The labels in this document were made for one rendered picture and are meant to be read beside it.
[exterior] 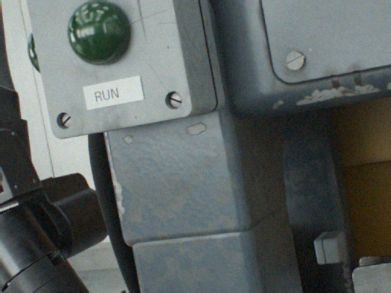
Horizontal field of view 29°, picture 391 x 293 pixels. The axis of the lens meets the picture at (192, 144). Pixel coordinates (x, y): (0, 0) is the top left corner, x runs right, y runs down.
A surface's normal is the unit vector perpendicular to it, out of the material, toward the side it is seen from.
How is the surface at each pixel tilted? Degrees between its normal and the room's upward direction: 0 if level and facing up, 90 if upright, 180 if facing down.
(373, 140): 90
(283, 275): 90
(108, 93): 90
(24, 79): 90
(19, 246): 70
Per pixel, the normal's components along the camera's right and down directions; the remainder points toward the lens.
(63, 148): -0.37, 0.11
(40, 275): 0.25, -0.38
